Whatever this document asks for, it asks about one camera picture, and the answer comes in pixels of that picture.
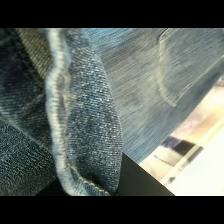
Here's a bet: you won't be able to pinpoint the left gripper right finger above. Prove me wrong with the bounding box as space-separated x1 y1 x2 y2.
114 151 175 197

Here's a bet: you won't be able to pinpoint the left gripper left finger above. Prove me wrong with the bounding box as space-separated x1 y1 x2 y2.
35 179 67 197

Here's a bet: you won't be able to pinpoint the blue jeans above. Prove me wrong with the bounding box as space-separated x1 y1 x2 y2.
0 27 224 197

